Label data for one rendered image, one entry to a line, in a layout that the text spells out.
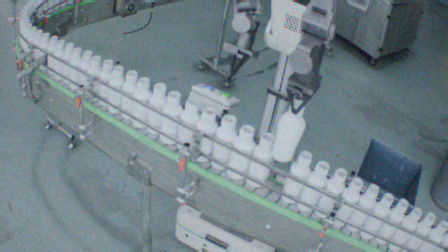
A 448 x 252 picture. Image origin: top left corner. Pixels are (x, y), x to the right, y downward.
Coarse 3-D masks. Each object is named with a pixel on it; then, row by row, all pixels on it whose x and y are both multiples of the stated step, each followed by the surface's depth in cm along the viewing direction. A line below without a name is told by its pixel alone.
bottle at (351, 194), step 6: (354, 180) 113; (360, 180) 113; (354, 186) 111; (360, 186) 111; (348, 192) 113; (354, 192) 112; (348, 198) 112; (354, 198) 112; (342, 204) 114; (354, 204) 113; (342, 210) 115; (348, 210) 114; (342, 216) 116; (348, 216) 117; (336, 222) 118
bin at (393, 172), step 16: (368, 144) 165; (384, 144) 167; (368, 160) 175; (384, 160) 170; (400, 160) 165; (368, 176) 178; (384, 176) 173; (400, 176) 169; (416, 176) 163; (384, 192) 142; (400, 192) 172; (416, 192) 146
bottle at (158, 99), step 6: (156, 84) 134; (162, 84) 134; (156, 90) 132; (162, 90) 132; (150, 96) 136; (156, 96) 133; (162, 96) 133; (150, 102) 134; (156, 102) 133; (162, 102) 134; (156, 108) 134; (150, 114) 136; (156, 114) 135; (150, 120) 137; (156, 120) 137; (156, 126) 138; (150, 132) 140; (156, 132) 139
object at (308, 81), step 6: (318, 66) 101; (294, 72) 107; (312, 72) 102; (318, 72) 103; (288, 78) 104; (294, 78) 104; (300, 78) 104; (306, 78) 103; (312, 78) 103; (318, 78) 107; (288, 84) 104; (294, 84) 103; (300, 84) 102; (306, 84) 103; (312, 84) 104; (306, 90) 102; (312, 90) 103
